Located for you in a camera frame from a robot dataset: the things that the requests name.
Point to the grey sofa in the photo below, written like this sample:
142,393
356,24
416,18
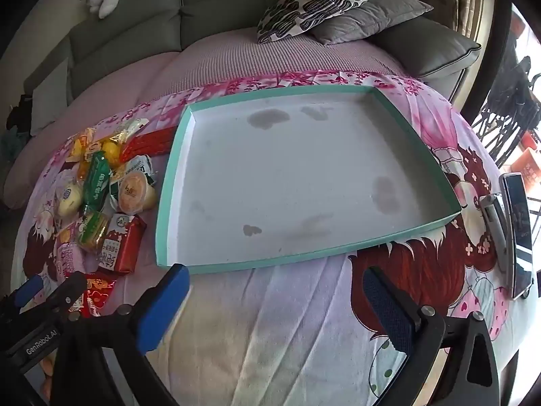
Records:
203,8

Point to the orange snack packet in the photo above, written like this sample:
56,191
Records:
82,146

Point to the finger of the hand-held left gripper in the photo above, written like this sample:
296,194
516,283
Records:
27,289
69,289

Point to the pale green snack packet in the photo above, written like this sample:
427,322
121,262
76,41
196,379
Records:
135,127

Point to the round cake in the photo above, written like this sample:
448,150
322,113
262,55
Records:
69,203

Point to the yellow clear snack packet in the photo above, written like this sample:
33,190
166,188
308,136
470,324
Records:
110,150

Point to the grey pillow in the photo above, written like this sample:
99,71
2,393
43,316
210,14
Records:
372,19

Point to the red patterned snack packet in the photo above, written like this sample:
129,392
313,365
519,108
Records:
148,146

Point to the red and white snack packet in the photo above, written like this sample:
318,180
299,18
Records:
122,245

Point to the red and gold snack packet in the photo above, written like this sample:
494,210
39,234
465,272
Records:
97,296

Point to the teal-edged white cardboard box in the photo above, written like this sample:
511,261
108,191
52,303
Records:
296,169

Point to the silver phone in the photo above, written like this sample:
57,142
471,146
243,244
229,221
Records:
494,228

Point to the orange jelly cup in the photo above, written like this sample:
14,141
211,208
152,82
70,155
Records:
134,192

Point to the printed cartoon blanket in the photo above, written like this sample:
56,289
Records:
274,338

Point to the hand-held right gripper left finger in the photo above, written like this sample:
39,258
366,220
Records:
162,311

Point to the black and white patterned pillow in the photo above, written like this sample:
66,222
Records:
321,0

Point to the teal cloth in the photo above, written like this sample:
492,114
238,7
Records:
10,140

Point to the yellow and green cake packet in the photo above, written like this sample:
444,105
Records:
94,230

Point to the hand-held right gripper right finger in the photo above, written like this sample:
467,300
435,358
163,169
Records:
386,311

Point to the pink snack packet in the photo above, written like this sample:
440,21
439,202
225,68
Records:
69,260

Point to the orange box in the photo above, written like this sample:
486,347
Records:
528,165

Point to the black smartphone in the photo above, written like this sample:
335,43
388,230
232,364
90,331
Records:
520,237

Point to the black metal rack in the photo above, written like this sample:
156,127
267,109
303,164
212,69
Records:
507,101

